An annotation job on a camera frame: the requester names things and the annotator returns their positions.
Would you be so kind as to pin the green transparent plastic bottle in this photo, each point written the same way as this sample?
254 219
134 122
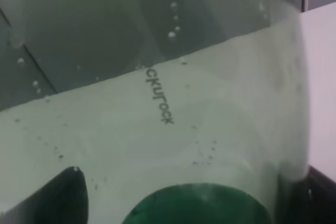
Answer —
176 111

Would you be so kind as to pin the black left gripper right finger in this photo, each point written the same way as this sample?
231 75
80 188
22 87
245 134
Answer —
310 200

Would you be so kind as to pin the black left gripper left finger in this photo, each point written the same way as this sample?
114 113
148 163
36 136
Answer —
64 199

